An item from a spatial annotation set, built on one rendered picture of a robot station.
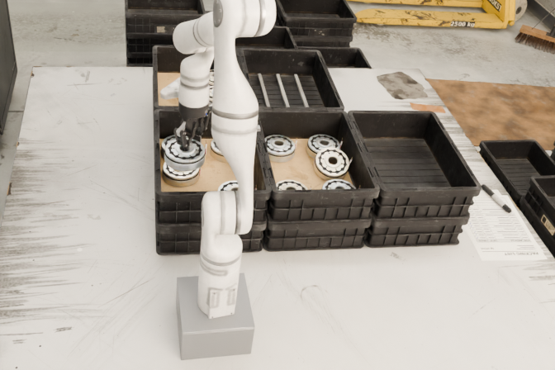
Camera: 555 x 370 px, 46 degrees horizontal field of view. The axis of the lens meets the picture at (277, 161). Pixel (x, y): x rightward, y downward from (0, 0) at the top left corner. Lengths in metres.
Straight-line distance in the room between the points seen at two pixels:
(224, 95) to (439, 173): 1.00
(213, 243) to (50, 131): 1.05
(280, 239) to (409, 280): 0.38
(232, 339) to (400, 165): 0.82
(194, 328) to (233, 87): 0.59
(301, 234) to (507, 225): 0.70
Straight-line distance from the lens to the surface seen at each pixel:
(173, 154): 1.66
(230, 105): 1.24
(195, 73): 1.54
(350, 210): 1.79
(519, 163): 3.30
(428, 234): 1.96
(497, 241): 2.11
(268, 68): 2.38
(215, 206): 1.33
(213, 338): 1.55
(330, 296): 1.77
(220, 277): 1.45
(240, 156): 1.28
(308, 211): 1.76
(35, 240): 1.90
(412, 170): 2.05
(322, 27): 3.51
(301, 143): 2.05
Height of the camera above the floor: 2.01
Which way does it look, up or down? 37 degrees down
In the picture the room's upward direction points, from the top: 8 degrees clockwise
